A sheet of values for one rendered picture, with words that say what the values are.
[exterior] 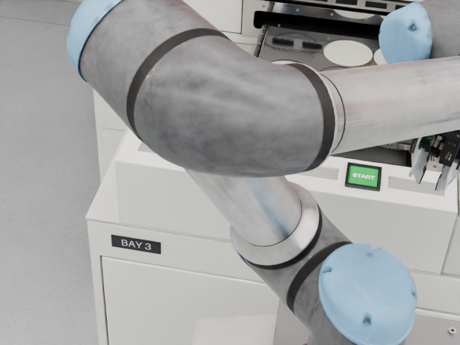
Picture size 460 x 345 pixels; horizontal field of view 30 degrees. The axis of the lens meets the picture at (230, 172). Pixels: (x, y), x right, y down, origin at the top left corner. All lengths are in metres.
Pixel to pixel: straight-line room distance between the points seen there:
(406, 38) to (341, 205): 0.44
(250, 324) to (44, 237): 1.41
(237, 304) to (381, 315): 0.61
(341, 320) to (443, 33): 0.34
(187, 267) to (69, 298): 0.99
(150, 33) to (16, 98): 2.54
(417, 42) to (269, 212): 0.25
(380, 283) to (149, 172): 0.52
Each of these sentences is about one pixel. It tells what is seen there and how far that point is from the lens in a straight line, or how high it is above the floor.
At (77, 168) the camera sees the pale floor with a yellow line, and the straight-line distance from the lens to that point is 2.90.
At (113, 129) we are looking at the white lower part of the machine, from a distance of 2.20.
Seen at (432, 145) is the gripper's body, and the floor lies 1.13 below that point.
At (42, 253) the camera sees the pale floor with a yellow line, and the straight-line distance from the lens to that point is 2.62.
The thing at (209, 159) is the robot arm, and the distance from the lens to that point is 0.70.
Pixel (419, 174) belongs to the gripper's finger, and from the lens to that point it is 1.30.
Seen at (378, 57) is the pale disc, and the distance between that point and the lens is 1.81.
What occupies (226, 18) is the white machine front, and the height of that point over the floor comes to 0.88.
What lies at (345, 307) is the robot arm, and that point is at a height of 1.11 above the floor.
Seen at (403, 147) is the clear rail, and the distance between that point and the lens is 1.57.
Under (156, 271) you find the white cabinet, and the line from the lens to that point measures 1.56.
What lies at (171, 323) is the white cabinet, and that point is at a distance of 1.65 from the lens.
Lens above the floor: 1.85
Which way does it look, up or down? 40 degrees down
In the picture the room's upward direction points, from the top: 3 degrees clockwise
